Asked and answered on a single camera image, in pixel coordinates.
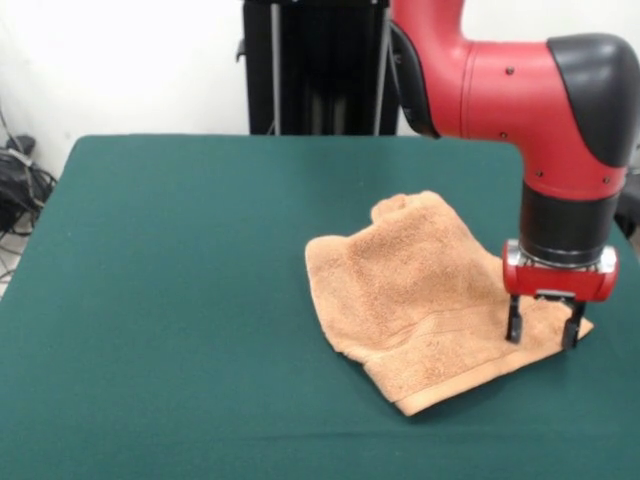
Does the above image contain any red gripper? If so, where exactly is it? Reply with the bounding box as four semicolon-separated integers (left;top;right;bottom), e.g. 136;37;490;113
502;240;620;350

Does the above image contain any tan terry towel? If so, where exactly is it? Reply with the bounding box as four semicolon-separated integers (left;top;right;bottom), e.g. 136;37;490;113
304;189;595;417

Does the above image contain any dark green table cloth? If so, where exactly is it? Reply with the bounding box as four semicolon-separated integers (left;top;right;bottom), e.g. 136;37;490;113
0;133;640;480

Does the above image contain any black cable bundle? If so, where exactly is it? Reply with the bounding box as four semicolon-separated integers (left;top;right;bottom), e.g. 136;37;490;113
615;167;640;236
0;149;57;241

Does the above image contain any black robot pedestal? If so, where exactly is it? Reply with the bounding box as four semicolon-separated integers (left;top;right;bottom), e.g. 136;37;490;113
235;0;409;136

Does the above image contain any black pedestal foot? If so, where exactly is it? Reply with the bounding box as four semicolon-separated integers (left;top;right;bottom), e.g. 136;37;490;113
5;134;37;154

